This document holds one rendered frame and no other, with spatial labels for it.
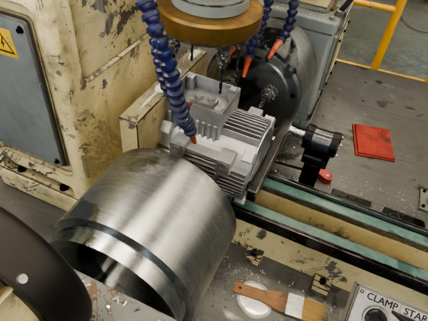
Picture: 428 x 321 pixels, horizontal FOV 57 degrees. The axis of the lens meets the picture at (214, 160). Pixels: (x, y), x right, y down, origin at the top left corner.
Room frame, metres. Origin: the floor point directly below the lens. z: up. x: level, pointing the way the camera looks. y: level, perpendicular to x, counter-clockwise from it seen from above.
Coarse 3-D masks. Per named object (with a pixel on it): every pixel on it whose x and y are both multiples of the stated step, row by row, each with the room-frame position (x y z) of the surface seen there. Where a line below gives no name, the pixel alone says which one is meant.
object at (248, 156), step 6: (162, 120) 0.61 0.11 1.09; (162, 126) 0.61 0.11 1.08; (168, 126) 0.60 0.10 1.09; (168, 132) 0.60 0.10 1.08; (246, 150) 0.55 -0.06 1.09; (246, 156) 0.54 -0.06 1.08; (252, 156) 0.54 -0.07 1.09; (246, 162) 0.54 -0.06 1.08; (252, 162) 0.54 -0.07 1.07; (234, 198) 0.54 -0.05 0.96
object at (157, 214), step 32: (128, 160) 0.43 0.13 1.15; (160, 160) 0.43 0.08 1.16; (96, 192) 0.37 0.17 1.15; (128, 192) 0.36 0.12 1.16; (160, 192) 0.37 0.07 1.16; (192, 192) 0.38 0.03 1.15; (64, 224) 0.32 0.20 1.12; (96, 224) 0.30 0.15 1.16; (128, 224) 0.30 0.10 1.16; (160, 224) 0.32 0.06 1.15; (192, 224) 0.34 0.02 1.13; (224, 224) 0.37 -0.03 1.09; (64, 256) 0.29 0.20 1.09; (96, 256) 0.27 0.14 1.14; (128, 256) 0.27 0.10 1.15; (160, 256) 0.27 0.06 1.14; (192, 256) 0.30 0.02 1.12; (128, 288) 0.25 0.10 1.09; (160, 288) 0.24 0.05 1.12; (192, 288) 0.26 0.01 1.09
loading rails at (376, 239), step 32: (288, 192) 0.61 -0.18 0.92; (320, 192) 0.61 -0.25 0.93; (256, 224) 0.52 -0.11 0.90; (288, 224) 0.52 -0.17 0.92; (320, 224) 0.58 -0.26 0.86; (352, 224) 0.55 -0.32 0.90; (384, 224) 0.55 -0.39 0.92; (256, 256) 0.50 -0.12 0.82; (288, 256) 0.49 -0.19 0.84; (320, 256) 0.47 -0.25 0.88; (352, 256) 0.45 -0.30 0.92; (384, 256) 0.47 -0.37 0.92; (416, 256) 0.50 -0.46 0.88; (320, 288) 0.44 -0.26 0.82; (384, 288) 0.43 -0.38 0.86; (416, 288) 0.41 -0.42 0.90
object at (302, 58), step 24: (264, 48) 0.82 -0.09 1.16; (288, 48) 0.85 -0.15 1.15; (312, 48) 0.94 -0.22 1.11; (216, 72) 0.86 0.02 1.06; (240, 72) 0.83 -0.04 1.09; (264, 72) 0.81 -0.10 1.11; (288, 72) 0.80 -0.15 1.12; (312, 72) 0.90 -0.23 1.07; (240, 96) 0.83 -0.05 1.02; (264, 96) 0.77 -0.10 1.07; (288, 96) 0.79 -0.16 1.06
